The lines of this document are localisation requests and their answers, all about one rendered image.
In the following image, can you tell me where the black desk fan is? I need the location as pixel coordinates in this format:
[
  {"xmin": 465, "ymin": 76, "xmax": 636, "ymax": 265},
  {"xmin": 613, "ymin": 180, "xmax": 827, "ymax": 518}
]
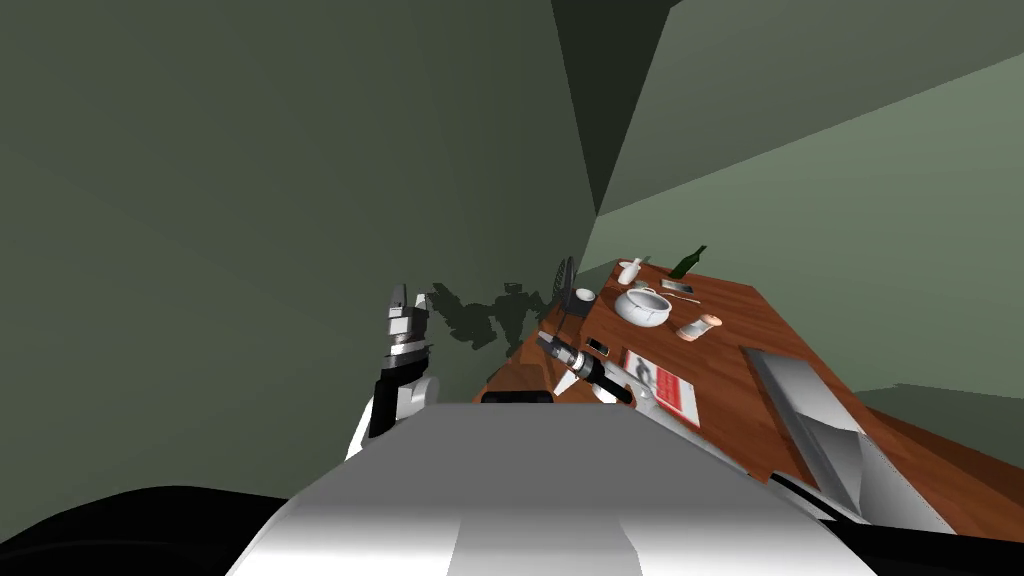
[{"xmin": 553, "ymin": 255, "xmax": 590, "ymax": 319}]

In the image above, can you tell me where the white pot with handles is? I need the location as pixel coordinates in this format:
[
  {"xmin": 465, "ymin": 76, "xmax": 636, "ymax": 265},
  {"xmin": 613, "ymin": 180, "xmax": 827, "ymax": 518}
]
[{"xmin": 613, "ymin": 287, "xmax": 674, "ymax": 329}]

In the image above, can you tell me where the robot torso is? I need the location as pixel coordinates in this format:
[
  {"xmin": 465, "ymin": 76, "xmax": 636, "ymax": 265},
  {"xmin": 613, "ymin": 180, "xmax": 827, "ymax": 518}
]
[{"xmin": 226, "ymin": 389, "xmax": 883, "ymax": 576}]

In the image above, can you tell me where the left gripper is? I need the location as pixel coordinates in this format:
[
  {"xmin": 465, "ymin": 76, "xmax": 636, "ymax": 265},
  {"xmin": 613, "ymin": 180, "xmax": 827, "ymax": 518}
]
[{"xmin": 386, "ymin": 283, "xmax": 433, "ymax": 359}]

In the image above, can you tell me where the brown wooden table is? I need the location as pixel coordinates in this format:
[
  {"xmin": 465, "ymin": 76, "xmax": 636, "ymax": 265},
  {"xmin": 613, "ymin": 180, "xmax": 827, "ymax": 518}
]
[{"xmin": 471, "ymin": 258, "xmax": 1024, "ymax": 542}]

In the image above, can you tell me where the red and white magazine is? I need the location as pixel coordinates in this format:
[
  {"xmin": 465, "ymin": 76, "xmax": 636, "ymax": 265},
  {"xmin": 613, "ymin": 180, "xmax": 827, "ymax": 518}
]
[{"xmin": 621, "ymin": 348, "xmax": 702, "ymax": 429}]

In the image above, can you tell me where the green glass bottle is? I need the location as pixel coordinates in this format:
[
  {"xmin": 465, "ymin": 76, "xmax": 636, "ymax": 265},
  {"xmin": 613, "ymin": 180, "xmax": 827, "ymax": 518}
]
[{"xmin": 667, "ymin": 244, "xmax": 709, "ymax": 281}]

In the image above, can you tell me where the grey open laptop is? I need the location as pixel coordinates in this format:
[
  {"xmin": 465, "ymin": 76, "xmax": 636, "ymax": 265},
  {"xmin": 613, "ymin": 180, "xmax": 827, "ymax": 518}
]
[{"xmin": 742, "ymin": 347, "xmax": 957, "ymax": 536}]

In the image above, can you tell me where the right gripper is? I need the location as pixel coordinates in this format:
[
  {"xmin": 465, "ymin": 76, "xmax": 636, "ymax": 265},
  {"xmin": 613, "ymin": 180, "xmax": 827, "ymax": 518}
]
[{"xmin": 535, "ymin": 330, "xmax": 581, "ymax": 369}]

